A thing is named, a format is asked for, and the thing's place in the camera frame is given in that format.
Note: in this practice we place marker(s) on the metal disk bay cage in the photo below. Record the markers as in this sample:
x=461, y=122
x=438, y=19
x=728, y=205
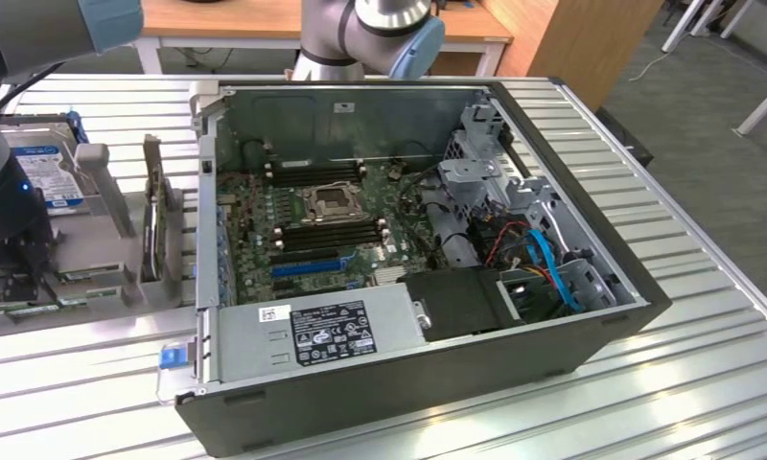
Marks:
x=537, y=206

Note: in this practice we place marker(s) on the black RAM slot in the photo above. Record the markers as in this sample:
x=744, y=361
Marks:
x=319, y=182
x=328, y=224
x=316, y=170
x=318, y=176
x=334, y=245
x=316, y=164
x=331, y=231
x=332, y=238

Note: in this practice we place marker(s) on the grey case hinge bracket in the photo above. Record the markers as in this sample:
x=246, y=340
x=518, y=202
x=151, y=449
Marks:
x=203, y=103

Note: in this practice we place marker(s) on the green motherboard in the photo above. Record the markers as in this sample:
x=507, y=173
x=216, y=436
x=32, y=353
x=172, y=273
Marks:
x=262, y=215

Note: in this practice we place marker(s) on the green RAM stick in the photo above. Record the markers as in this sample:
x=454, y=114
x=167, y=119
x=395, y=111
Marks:
x=88, y=297
x=90, y=277
x=19, y=309

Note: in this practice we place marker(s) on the graphics card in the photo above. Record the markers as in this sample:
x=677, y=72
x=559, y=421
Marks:
x=155, y=215

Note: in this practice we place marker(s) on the hard disk with blue label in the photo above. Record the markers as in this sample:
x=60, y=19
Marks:
x=44, y=172

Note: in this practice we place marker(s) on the white table leg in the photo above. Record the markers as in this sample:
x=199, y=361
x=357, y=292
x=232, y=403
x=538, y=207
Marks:
x=764, y=103
x=684, y=24

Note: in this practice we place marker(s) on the silver chipset heatsink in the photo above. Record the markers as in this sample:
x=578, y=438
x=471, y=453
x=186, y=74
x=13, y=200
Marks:
x=389, y=278

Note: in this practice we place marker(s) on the blue case latch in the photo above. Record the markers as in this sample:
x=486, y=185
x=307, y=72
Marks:
x=171, y=358

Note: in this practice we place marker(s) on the black expansion slot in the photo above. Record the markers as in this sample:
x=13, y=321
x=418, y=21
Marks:
x=306, y=258

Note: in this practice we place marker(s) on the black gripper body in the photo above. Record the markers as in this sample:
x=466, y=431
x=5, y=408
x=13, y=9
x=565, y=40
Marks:
x=7, y=215

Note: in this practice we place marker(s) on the grey parts rack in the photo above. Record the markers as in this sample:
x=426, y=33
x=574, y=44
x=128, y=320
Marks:
x=115, y=225

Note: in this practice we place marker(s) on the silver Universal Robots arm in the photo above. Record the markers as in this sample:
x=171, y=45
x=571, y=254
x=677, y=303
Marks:
x=39, y=29

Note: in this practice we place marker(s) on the black open PC case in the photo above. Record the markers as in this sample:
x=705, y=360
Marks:
x=461, y=383

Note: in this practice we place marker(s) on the grey power supply unit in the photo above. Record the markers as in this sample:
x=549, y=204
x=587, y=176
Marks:
x=250, y=345

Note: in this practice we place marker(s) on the wooden desk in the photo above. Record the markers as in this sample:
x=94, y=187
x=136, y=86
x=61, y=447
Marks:
x=243, y=19

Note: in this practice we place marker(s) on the metal CPU socket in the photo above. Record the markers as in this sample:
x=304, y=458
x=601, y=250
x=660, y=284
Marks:
x=332, y=205

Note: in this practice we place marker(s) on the blue expansion slot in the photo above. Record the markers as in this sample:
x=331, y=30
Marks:
x=308, y=269

